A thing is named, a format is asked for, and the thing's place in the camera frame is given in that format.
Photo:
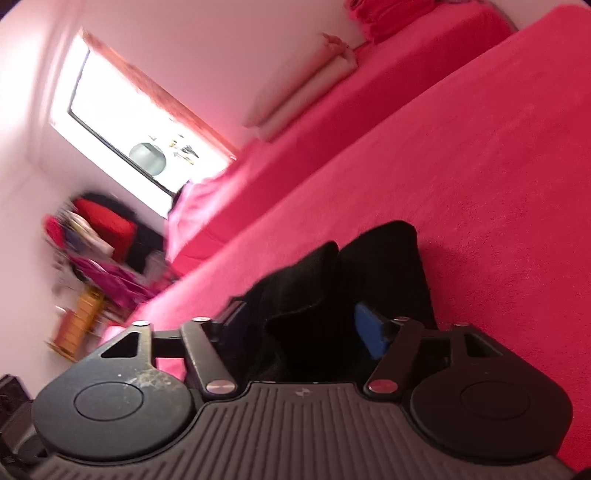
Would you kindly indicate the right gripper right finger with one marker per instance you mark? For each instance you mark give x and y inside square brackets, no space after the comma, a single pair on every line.
[394,344]

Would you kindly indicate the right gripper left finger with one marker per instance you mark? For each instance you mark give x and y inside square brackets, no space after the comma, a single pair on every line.
[205,371]

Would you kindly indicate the black knit pants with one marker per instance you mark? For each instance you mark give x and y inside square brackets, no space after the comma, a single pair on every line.
[297,324]

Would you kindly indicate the wooden stool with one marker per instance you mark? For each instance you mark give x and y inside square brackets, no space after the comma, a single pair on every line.
[77,325]

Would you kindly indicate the hanging red and black clothes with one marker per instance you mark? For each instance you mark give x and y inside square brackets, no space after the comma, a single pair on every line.
[102,243]

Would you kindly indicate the small black cloth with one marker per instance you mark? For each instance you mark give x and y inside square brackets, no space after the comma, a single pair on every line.
[176,196]

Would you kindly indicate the near bed red cover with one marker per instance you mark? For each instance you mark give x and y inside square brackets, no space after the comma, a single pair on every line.
[492,167]

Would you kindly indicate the window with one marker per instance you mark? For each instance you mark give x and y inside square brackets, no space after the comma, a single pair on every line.
[148,148]

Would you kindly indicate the far bed red sheet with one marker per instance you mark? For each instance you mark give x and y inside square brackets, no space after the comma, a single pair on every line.
[390,75]

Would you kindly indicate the lower beige folded blanket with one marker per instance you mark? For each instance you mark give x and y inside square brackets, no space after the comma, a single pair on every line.
[310,92]

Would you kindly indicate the beige folded blanket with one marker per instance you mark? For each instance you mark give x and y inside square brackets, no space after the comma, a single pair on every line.
[310,92]
[307,59]

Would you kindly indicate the upper beige folded blanket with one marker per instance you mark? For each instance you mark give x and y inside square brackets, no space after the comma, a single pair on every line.
[307,59]

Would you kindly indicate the red folded towel stack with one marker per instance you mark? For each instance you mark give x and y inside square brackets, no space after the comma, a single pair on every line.
[381,19]

